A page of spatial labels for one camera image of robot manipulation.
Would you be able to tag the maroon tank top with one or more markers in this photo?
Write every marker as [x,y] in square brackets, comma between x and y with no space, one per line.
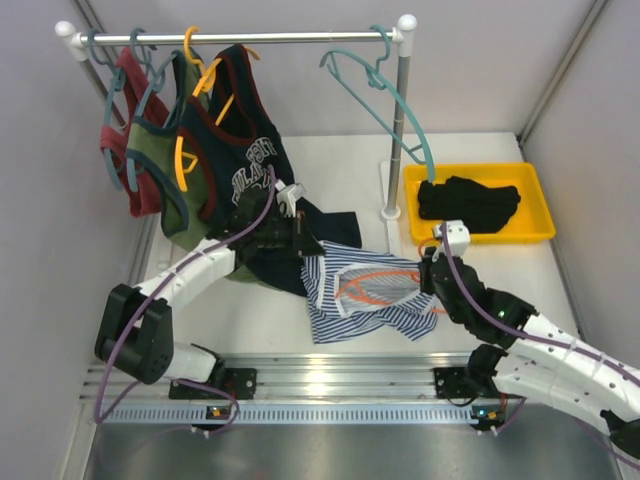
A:
[147,200]

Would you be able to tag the silver white clothes rack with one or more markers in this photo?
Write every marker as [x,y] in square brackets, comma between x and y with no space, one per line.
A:
[402,36]

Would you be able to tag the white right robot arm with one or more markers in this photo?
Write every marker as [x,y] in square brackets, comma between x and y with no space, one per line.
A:
[523,353]

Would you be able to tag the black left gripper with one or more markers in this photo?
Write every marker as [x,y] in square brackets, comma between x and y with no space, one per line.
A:
[298,236]

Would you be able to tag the green tank top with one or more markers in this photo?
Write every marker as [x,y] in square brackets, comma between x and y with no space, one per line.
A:
[152,145]

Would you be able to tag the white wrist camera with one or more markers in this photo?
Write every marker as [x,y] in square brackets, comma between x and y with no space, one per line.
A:
[287,197]
[454,238]

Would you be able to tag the orange plastic hanger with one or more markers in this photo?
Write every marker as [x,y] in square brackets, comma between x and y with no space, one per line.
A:
[367,281]

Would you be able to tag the blue white striped tank top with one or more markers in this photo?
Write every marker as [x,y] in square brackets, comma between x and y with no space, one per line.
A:
[330,323]

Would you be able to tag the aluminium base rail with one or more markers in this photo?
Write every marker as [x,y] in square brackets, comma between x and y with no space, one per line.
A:
[312,390]

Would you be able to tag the black folded garment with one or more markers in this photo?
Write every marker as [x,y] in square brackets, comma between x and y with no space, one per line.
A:
[482,209]

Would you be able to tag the teal hanger under maroon top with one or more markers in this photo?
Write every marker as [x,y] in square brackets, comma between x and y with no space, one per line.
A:
[116,85]

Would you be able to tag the teal hanger under green top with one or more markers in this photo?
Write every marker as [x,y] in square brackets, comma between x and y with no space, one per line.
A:
[143,55]

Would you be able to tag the yellow plastic tray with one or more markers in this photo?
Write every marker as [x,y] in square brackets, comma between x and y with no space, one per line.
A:
[531,223]

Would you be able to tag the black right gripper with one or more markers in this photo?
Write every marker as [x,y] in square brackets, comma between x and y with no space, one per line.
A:
[424,266]

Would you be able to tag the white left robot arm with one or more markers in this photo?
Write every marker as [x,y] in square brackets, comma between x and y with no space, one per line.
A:
[267,231]

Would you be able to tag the yellow plastic hanger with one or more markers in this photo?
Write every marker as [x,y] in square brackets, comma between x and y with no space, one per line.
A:
[185,162]

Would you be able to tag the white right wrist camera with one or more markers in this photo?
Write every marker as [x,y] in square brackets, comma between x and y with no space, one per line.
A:
[454,238]

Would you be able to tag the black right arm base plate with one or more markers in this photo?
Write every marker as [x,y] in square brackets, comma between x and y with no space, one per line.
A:
[460,383]

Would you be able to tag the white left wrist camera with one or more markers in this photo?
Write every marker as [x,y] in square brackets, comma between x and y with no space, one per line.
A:
[287,197]

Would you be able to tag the navy basketball tank top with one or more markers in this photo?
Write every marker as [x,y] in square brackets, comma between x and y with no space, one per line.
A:
[236,154]

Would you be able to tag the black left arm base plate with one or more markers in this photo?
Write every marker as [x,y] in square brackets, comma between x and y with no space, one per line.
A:
[239,383]

